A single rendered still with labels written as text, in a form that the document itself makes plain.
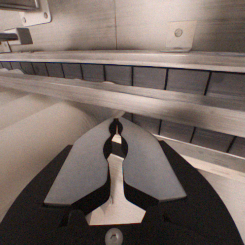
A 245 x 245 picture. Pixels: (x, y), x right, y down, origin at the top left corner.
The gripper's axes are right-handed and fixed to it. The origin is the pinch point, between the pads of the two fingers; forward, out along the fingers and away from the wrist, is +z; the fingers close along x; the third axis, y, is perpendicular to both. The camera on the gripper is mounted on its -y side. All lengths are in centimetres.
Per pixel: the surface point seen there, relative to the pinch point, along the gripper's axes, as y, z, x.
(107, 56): -4.6, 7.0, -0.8
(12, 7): -11.8, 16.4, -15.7
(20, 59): -4.2, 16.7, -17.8
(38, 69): -2.6, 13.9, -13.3
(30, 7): -11.8, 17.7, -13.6
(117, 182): 19.5, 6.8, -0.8
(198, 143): 4.2, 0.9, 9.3
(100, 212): 27.2, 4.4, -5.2
